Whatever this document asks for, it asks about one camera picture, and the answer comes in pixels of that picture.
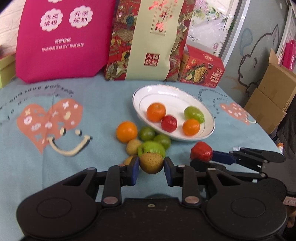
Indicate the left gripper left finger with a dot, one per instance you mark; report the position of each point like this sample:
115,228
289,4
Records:
119,176

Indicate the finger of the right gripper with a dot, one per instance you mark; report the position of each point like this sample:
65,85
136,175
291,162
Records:
224,158

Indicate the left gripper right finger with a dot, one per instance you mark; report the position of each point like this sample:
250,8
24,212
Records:
187,178

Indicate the brown longan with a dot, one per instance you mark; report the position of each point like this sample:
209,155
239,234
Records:
128,160
151,163
132,147

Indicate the brown longan front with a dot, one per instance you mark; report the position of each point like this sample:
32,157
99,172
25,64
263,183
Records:
151,163

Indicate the large green mango fruit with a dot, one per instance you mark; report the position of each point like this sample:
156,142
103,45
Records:
151,147

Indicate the orange tangerine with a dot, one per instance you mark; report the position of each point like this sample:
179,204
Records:
191,127
155,112
126,131

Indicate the green round fruit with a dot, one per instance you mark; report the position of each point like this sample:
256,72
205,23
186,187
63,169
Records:
163,140
146,133

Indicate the small red apple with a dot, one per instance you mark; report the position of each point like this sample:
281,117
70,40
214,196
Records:
169,123

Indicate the green round fruit front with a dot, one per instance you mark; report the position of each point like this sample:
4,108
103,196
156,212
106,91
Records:
163,140

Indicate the brown cardboard boxes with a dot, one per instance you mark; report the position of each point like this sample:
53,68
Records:
271,99

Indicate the green mango in plate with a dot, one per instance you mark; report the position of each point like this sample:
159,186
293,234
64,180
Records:
192,112

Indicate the orange tangerine in plate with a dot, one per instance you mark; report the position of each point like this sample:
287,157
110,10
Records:
155,112

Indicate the white oval plate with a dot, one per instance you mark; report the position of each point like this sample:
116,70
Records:
175,102

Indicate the red cracker box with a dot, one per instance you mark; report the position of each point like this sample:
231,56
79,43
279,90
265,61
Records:
200,68

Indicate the pink bag in background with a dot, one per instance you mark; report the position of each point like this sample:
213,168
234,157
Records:
289,55

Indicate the floral white plastic bag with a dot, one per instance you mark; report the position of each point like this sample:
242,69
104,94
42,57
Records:
210,24

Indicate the red patterned gift bag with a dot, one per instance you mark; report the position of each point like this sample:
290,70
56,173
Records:
148,39

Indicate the magenta tote bag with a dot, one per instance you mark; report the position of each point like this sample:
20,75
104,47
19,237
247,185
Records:
63,39

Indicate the light green box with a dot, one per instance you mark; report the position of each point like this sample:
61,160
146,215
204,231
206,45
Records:
8,69

